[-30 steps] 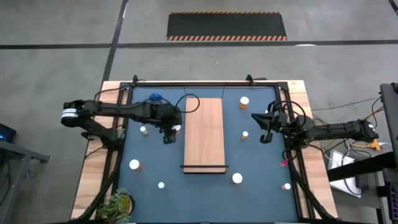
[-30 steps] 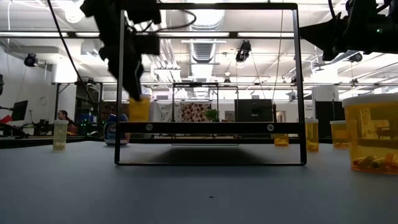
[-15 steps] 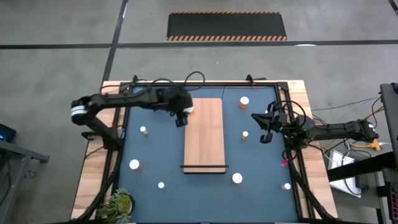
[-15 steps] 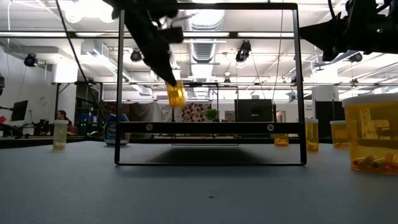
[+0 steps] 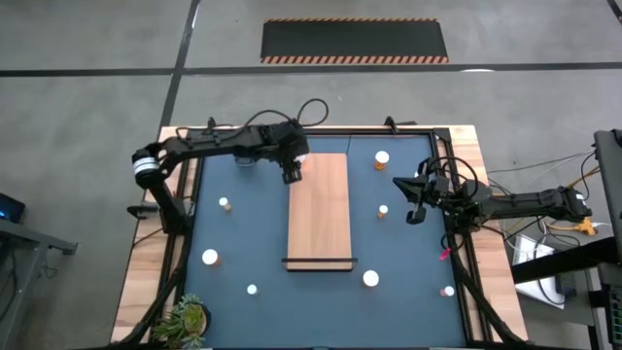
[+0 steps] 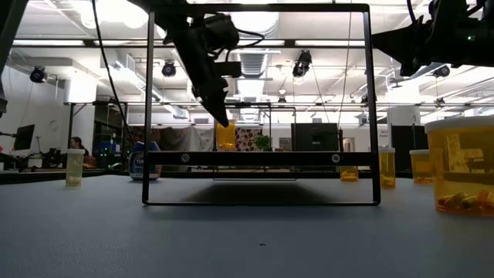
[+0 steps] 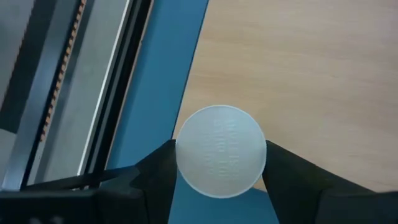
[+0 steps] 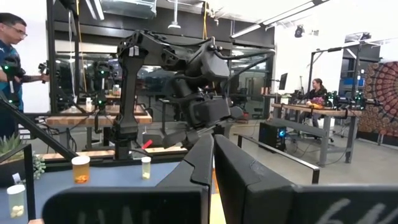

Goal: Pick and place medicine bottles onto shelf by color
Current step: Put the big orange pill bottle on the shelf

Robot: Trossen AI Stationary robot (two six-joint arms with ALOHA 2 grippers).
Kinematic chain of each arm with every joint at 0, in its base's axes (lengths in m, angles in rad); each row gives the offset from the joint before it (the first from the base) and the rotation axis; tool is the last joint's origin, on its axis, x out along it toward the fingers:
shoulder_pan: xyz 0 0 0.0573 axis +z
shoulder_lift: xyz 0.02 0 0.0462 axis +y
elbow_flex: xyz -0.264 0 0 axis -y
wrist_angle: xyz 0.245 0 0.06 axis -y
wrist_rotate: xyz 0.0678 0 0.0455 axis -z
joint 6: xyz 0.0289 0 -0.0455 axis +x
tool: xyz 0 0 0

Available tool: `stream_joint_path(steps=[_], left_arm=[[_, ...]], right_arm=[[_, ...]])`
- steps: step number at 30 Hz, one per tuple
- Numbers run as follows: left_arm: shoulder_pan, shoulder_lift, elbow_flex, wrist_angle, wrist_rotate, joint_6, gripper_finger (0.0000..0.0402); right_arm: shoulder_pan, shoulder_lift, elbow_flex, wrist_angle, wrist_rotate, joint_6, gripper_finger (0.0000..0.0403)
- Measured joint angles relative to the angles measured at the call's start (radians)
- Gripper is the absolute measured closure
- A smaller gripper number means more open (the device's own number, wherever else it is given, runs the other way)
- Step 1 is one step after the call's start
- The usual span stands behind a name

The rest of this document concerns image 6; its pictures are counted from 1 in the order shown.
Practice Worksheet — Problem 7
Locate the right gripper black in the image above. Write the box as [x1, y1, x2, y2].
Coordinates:
[372, 0, 464, 77]

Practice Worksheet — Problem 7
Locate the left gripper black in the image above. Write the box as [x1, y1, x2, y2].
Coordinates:
[164, 13, 242, 128]

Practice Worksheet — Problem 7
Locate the medium orange pill bottle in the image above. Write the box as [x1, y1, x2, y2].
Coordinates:
[339, 165, 360, 183]
[409, 149, 432, 185]
[215, 118, 237, 152]

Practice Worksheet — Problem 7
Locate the blue-capped antacid bottle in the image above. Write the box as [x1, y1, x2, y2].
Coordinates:
[128, 141, 162, 181]

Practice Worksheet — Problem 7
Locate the small orange pill bottle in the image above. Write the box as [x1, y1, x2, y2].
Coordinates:
[378, 147, 397, 189]

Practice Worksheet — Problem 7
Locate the large orange pill bottle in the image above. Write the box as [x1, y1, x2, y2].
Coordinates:
[424, 115, 494, 217]

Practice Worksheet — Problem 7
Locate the small clear pill bottle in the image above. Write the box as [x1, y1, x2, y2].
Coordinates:
[65, 148, 86, 188]

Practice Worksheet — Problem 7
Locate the floral pattern panel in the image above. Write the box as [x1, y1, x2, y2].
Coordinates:
[235, 127, 263, 152]

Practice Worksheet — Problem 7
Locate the grey tarp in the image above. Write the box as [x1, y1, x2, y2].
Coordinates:
[160, 126, 215, 152]

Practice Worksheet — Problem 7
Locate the black ceiling spotlight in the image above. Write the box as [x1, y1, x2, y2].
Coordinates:
[431, 64, 452, 79]
[161, 59, 178, 78]
[29, 65, 48, 84]
[292, 49, 313, 79]

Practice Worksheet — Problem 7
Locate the small leafy green plant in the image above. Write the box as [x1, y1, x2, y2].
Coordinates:
[253, 134, 273, 152]

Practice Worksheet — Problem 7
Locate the black room partition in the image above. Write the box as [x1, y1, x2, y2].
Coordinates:
[391, 124, 429, 173]

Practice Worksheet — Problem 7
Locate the black cabinet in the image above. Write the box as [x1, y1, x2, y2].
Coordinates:
[291, 123, 340, 152]

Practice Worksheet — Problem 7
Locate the person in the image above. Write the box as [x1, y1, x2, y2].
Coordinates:
[68, 136, 97, 170]

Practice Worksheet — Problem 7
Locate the black metal stand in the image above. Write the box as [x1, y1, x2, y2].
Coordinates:
[63, 100, 129, 163]

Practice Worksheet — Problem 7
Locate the dark blue table mat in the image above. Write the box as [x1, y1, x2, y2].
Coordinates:
[0, 175, 494, 278]

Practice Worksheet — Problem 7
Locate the black computer monitor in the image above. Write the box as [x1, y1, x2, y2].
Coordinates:
[13, 124, 36, 151]

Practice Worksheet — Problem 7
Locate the silver ventilation duct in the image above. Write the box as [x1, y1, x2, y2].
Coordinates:
[227, 11, 281, 124]

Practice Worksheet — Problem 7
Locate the wooden shelf with black frame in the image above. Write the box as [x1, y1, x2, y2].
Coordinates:
[141, 2, 382, 206]

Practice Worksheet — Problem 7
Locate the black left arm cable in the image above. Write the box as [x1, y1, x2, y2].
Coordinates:
[90, 0, 136, 150]

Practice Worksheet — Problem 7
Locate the black metal rig frame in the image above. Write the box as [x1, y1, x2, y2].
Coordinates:
[0, 168, 494, 185]

